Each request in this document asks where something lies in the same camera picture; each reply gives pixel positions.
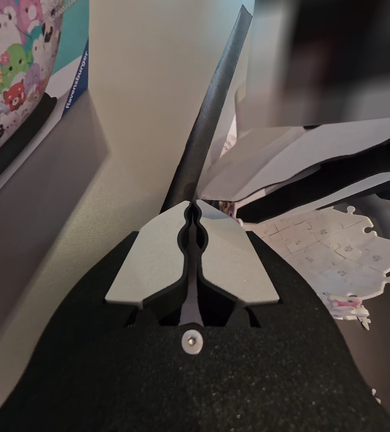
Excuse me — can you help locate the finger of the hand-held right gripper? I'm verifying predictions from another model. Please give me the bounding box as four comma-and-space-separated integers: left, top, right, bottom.
235, 145, 390, 225
199, 115, 390, 202

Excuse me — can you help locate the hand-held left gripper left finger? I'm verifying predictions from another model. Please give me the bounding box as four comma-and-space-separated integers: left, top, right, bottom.
104, 200, 193, 321

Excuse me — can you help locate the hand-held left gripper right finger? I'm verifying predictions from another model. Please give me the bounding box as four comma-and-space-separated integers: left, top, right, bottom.
194, 198, 280, 327

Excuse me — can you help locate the colourful puzzle ball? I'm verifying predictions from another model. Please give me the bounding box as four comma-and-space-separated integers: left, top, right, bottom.
217, 201, 390, 331

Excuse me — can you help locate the white puzzle box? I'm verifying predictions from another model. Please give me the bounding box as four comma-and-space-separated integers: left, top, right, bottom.
0, 0, 90, 203

